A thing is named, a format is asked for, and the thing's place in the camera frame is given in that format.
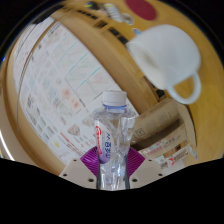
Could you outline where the silver and black pen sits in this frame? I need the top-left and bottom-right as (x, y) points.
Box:
(103, 3), (127, 23)

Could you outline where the large printed wall poster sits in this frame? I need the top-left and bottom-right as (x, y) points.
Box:
(13, 18), (141, 164)

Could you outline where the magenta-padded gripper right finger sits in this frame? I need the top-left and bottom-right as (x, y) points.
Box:
(124, 146), (164, 190)

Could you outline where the small clear labelled bottle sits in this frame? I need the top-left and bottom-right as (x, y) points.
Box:
(154, 143), (194, 168)

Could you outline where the flat round red coaster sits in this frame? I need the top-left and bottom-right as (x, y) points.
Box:
(124, 0), (158, 21)

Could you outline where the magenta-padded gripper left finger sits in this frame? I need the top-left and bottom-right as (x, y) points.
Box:
(59, 146), (101, 190)

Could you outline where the white ceramic mug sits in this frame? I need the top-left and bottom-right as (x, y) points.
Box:
(125, 23), (203, 105)

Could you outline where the brown cardboard box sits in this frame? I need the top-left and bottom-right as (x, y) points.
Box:
(131, 98), (198, 158)

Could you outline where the clear plastic water bottle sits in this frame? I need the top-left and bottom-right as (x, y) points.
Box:
(92, 90), (138, 191)

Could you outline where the small colourful wrapper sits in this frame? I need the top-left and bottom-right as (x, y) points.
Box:
(188, 141), (200, 162)

